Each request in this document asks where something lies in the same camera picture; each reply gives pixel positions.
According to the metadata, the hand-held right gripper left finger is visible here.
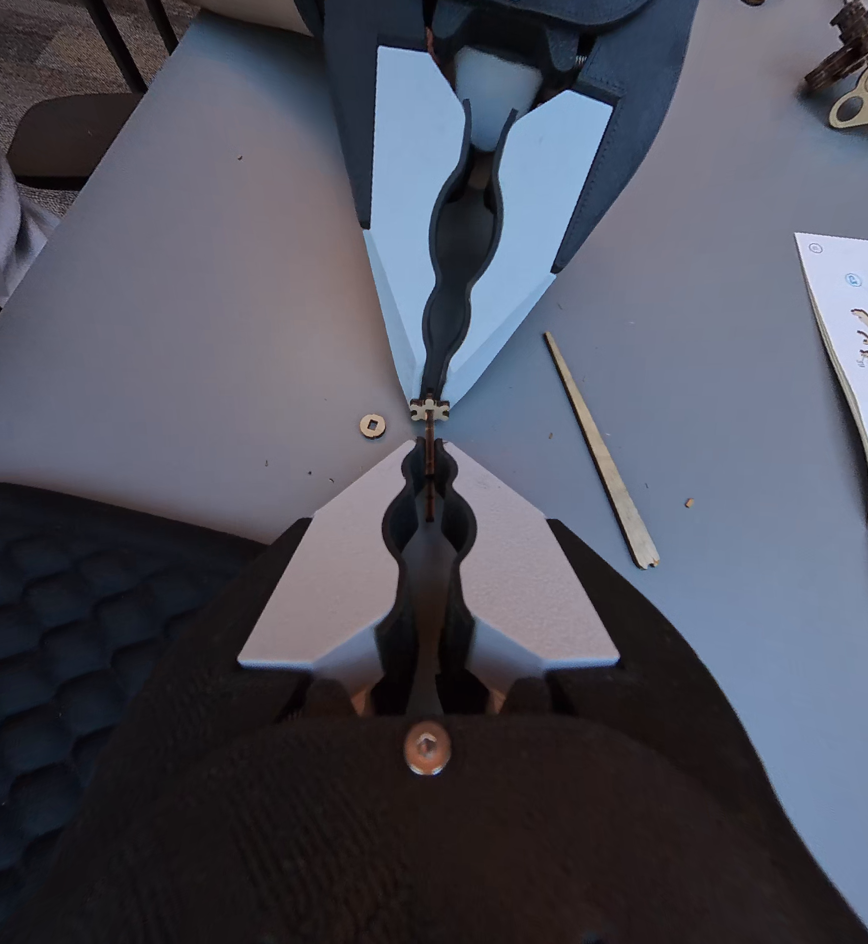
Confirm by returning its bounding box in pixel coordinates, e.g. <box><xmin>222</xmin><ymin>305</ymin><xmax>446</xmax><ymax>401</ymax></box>
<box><xmin>238</xmin><ymin>439</ymin><xmax>414</xmax><ymax>696</ymax></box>

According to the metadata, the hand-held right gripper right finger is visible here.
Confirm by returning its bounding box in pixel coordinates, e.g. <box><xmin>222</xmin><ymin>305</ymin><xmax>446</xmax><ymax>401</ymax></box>
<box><xmin>441</xmin><ymin>439</ymin><xmax>621</xmax><ymax>696</ymax></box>

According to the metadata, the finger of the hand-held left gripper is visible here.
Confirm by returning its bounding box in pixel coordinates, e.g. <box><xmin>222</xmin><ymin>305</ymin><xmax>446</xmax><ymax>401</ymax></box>
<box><xmin>363</xmin><ymin>46</ymin><xmax>473</xmax><ymax>407</ymax></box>
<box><xmin>440</xmin><ymin>92</ymin><xmax>617</xmax><ymax>405</ymax></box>

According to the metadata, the flat wooden stick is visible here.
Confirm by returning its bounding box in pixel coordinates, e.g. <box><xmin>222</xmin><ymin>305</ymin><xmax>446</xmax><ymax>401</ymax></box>
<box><xmin>543</xmin><ymin>331</ymin><xmax>660</xmax><ymax>570</ymax></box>

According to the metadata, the black honeycomb cushion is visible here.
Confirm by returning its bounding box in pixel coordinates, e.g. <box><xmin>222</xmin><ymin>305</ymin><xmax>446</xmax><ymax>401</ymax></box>
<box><xmin>0</xmin><ymin>479</ymin><xmax>269</xmax><ymax>915</ymax></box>

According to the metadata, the dark chair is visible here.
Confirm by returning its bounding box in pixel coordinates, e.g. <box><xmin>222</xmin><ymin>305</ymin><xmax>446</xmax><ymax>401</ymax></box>
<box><xmin>6</xmin><ymin>0</ymin><xmax>181</xmax><ymax>193</ymax></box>

